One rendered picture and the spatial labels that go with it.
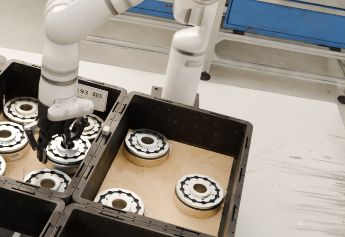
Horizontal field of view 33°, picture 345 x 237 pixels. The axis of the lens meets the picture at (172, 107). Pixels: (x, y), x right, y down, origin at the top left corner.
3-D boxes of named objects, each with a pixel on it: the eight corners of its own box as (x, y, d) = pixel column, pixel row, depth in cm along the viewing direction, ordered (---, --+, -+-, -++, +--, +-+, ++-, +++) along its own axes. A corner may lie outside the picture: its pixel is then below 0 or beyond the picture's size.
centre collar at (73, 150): (60, 137, 126) (60, 134, 125) (82, 143, 125) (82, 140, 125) (52, 150, 122) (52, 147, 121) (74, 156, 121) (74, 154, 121)
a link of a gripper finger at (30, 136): (25, 121, 115) (37, 139, 120) (17, 125, 115) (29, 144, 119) (31, 129, 114) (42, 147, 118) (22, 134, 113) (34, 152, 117)
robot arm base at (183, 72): (161, 89, 163) (172, 35, 154) (194, 94, 164) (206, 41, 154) (159, 107, 156) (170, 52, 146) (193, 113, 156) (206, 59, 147)
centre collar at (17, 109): (20, 101, 137) (20, 98, 137) (40, 106, 137) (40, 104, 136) (11, 112, 133) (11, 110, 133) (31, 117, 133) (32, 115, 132)
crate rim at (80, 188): (229, 256, 103) (232, 247, 101) (68, 210, 105) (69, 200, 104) (251, 130, 136) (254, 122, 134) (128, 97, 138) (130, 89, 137)
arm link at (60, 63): (40, 59, 115) (41, 84, 108) (44, -13, 106) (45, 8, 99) (76, 61, 117) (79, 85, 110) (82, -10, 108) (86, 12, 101)
